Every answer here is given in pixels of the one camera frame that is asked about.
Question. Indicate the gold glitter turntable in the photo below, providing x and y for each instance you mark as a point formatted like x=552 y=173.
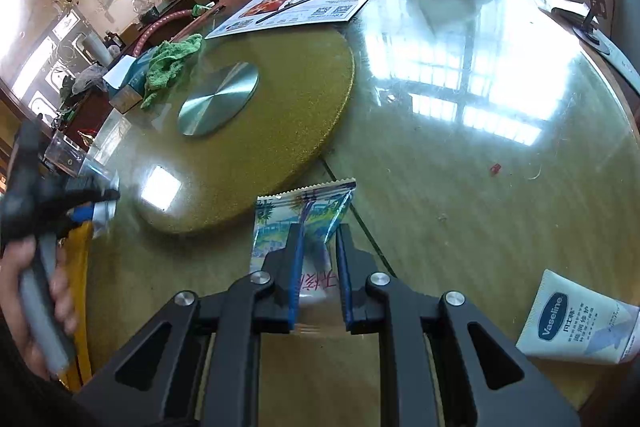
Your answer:
x=280 y=107

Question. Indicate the yellow cardboard box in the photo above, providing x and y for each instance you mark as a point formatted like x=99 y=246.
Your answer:
x=82 y=267

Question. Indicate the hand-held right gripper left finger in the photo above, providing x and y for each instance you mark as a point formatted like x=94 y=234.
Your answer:
x=296 y=267

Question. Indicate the grey plastic bag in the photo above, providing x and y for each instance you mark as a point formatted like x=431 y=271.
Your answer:
x=87 y=79

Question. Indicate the green cloth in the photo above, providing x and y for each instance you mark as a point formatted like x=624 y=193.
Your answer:
x=167 y=62

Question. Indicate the clear plastic container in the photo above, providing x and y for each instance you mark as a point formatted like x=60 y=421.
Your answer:
x=62 y=152

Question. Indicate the silver snack packet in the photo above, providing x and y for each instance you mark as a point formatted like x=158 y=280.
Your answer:
x=106 y=212

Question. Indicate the round metal disc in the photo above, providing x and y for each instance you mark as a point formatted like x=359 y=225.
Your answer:
x=217 y=99

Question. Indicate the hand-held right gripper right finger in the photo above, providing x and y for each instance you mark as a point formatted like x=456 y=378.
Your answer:
x=344 y=277

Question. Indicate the blue printed snack packet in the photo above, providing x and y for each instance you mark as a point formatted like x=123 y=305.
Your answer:
x=320 y=207

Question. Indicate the black phone stand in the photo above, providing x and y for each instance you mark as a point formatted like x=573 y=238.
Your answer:
x=592 y=2

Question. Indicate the teal tissue box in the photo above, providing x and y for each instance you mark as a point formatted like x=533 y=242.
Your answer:
x=125 y=92

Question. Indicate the printed leaflet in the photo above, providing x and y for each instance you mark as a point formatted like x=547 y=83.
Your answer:
x=300 y=7

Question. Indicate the white lotion tube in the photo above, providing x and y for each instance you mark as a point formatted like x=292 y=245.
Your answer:
x=565 y=317

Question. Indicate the small red scrap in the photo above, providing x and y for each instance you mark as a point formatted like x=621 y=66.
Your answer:
x=495 y=169

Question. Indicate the person's left hand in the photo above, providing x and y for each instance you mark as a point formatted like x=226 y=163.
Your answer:
x=62 y=292

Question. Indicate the white cylinder flask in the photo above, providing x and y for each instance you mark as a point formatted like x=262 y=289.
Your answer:
x=97 y=47

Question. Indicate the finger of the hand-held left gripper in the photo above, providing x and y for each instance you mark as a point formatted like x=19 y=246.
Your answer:
x=85 y=198

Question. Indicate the gold pagoda ornament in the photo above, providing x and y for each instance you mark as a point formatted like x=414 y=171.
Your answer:
x=85 y=138

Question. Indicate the small green packet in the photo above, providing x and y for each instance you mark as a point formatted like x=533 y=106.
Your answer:
x=202 y=9

